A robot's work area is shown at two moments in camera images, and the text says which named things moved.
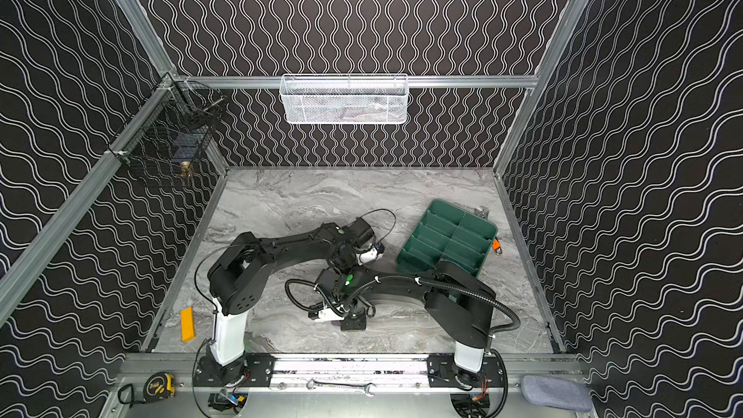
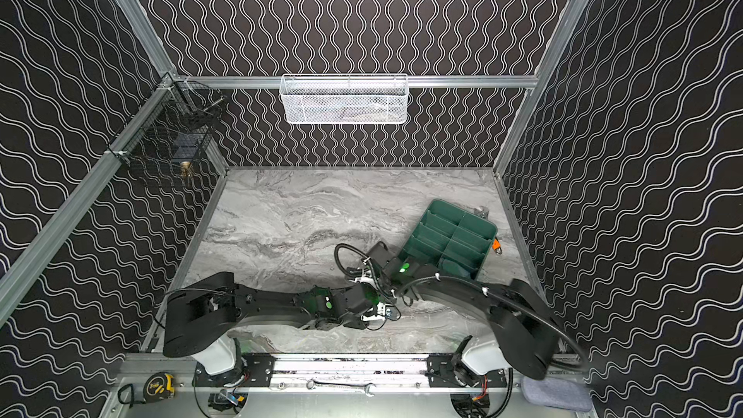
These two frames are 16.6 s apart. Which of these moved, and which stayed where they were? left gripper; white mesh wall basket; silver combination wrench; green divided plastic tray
Moved: left gripper
Stayed: silver combination wrench; green divided plastic tray; white mesh wall basket
